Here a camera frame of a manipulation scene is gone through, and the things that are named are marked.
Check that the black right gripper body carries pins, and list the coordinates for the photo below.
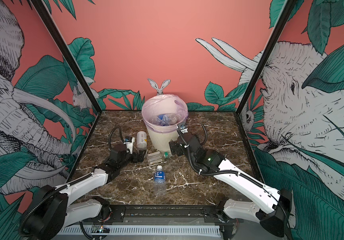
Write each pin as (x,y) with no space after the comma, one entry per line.
(180,148)

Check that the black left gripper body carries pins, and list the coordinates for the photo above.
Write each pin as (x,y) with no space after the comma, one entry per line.
(130,158)

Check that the white label tall bottle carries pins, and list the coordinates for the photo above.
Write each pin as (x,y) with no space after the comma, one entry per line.
(141,140)

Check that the clear bottle green cap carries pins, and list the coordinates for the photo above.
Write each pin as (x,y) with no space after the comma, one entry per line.
(157,157)

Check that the blue Pocari label bottle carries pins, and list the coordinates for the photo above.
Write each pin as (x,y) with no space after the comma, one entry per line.
(160,120)

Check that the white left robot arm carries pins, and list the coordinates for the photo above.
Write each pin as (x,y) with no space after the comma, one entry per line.
(54,208)

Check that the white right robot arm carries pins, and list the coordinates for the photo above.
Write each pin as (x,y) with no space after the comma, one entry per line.
(268,206)

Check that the white ribbed trash bin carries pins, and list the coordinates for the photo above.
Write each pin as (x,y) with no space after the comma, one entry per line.
(161,136)

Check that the purple plastic bin liner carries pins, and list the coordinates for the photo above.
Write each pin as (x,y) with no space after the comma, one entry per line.
(164,104)

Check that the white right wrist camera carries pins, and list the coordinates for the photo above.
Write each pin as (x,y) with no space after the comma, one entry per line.
(181,128)

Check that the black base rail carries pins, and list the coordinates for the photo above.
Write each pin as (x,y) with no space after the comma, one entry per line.
(210,213)

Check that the white ventilated cable tray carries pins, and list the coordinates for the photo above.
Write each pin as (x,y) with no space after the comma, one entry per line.
(143,230)

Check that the black enclosure frame post left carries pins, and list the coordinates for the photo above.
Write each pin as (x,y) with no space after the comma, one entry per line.
(46,18)

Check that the black enclosure frame post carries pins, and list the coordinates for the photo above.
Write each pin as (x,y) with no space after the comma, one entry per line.
(46,18)
(276,33)

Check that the black enclosure frame post right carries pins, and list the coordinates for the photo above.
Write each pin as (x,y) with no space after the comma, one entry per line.
(276,33)

